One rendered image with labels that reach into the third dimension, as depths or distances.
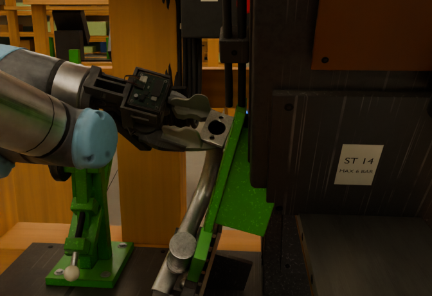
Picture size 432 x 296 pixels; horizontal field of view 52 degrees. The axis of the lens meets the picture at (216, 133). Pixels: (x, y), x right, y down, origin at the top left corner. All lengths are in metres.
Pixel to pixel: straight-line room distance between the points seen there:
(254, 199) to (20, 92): 0.31
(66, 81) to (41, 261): 0.46
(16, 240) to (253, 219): 0.70
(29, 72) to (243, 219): 0.36
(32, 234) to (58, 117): 0.68
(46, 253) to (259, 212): 0.57
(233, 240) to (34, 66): 0.62
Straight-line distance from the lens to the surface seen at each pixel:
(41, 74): 0.68
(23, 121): 0.50
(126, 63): 0.95
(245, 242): 1.07
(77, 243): 0.86
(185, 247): 0.62
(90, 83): 0.64
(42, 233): 1.18
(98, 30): 7.67
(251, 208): 0.60
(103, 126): 0.56
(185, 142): 0.66
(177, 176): 0.98
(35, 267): 1.00
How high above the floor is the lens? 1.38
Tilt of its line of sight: 14 degrees down
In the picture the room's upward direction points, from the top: straight up
